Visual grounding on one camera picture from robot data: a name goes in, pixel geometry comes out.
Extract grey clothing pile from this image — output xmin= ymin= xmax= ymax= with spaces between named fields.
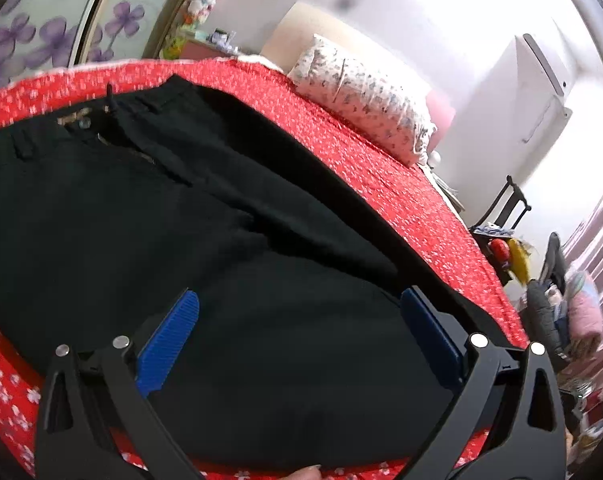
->
xmin=519 ymin=232 xmax=569 ymax=373

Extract white air conditioner unit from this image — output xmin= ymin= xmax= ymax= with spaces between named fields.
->
xmin=511 ymin=32 xmax=574 ymax=148

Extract red and yellow toy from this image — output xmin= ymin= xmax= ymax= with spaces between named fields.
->
xmin=488 ymin=238 xmax=531 ymax=285

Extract black pants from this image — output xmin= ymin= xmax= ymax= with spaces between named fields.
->
xmin=0 ymin=76 xmax=526 ymax=469

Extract beige headboard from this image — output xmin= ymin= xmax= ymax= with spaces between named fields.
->
xmin=259 ymin=0 xmax=434 ymax=100

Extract person's hand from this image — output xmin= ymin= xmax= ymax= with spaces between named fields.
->
xmin=280 ymin=465 xmax=322 ymax=480

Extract black metal chair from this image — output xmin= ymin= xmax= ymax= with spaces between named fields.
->
xmin=469 ymin=176 xmax=531 ymax=286

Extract pink folded blanket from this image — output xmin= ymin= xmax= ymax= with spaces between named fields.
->
xmin=566 ymin=271 xmax=603 ymax=361

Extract purple flower wardrobe doors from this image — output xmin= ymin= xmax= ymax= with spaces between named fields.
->
xmin=0 ymin=0 xmax=169 ymax=88

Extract red floral bedspread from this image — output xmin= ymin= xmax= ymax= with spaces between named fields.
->
xmin=0 ymin=58 xmax=528 ymax=479

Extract pink bedside table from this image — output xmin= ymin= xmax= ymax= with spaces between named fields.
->
xmin=179 ymin=40 xmax=241 ymax=61

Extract white floral pillow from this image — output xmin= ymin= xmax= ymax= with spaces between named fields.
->
xmin=288 ymin=35 xmax=436 ymax=166

